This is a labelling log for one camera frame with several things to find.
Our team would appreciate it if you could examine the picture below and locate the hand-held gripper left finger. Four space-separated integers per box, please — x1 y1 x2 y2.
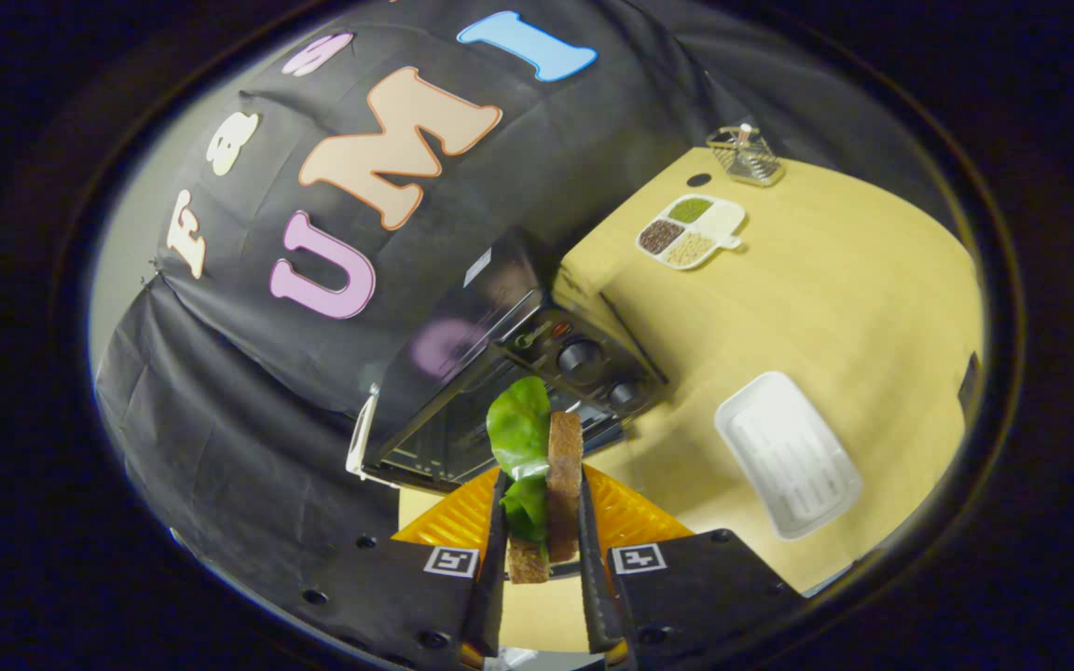
299 466 512 671

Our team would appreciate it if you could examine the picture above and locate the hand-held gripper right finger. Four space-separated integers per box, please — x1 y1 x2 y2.
577 466 799 671

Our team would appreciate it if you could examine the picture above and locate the bread and lettuce sandwich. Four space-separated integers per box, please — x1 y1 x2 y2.
486 376 585 585

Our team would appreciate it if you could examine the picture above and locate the black toaster oven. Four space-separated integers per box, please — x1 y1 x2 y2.
360 233 668 493

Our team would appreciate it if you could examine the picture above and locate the white ridged plastic tray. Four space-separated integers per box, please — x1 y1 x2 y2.
714 371 864 541

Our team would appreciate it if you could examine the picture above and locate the black backdrop cloth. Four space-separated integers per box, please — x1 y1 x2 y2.
94 0 957 607

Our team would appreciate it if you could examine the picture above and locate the white divided spice dish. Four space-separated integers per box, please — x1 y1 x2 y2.
635 194 748 272

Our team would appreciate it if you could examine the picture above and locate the wire mesh holder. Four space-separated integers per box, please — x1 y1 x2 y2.
707 123 786 188

